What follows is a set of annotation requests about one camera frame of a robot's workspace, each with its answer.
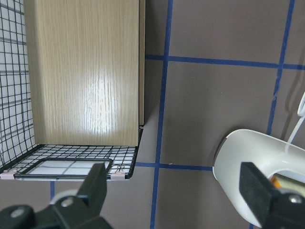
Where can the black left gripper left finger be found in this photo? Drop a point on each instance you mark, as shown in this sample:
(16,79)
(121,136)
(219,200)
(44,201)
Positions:
(68,210)

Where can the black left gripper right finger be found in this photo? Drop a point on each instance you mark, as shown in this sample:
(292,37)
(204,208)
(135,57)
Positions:
(274,208)

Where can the white toaster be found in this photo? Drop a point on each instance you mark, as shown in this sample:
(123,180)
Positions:
(269,154)

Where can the bread slice in toaster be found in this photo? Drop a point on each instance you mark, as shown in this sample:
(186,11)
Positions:
(280,181)

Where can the wire basket with wooden shelf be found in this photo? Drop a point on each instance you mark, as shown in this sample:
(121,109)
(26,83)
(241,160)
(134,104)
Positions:
(71,87)

